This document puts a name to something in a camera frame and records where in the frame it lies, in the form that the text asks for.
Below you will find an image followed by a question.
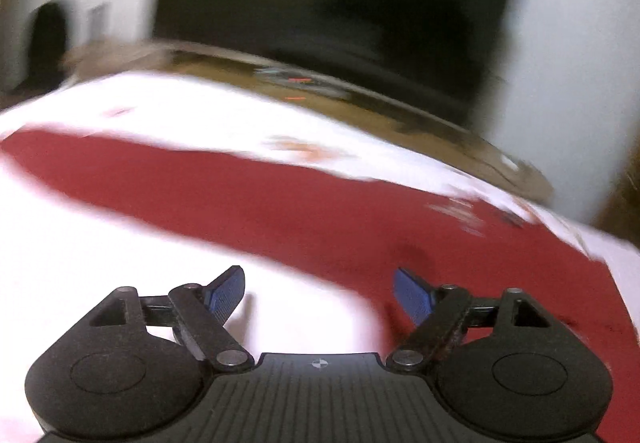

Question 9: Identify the large black curved television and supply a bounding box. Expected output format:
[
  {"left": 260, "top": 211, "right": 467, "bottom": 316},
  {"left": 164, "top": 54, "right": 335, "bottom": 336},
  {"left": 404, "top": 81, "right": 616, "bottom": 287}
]
[{"left": 152, "top": 0, "right": 524, "bottom": 127}]

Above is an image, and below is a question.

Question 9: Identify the black chair back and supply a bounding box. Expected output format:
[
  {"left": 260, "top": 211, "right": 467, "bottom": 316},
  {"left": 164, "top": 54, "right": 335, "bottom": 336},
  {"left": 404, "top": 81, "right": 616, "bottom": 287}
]
[{"left": 26, "top": 1, "right": 68, "bottom": 88}]

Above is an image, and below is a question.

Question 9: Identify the floral white bed sheet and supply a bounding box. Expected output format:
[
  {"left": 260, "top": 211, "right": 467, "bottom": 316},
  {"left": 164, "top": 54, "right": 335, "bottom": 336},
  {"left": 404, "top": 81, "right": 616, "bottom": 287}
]
[{"left": 1, "top": 72, "right": 639, "bottom": 442}]

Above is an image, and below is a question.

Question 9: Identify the wooden TV stand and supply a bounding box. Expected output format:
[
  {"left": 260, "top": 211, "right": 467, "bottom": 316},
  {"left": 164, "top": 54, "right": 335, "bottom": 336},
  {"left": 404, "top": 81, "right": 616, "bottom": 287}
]
[{"left": 62, "top": 39, "right": 553, "bottom": 204}]

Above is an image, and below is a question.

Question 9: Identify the wooden door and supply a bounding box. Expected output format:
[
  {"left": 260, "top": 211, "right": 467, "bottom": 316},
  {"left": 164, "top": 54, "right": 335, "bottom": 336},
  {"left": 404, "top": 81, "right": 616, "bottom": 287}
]
[{"left": 592, "top": 140, "right": 640, "bottom": 247}]

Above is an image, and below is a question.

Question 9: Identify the silver set-top box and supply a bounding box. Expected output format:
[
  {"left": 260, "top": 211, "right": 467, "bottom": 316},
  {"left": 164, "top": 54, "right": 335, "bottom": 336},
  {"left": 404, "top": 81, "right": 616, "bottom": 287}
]
[{"left": 254, "top": 67, "right": 349, "bottom": 98}]

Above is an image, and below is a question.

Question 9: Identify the red embellished knit sweater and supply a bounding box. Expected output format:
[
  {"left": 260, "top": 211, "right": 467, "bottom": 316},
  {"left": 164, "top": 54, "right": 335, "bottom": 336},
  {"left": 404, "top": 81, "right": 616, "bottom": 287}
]
[{"left": 0, "top": 127, "right": 640, "bottom": 404}]

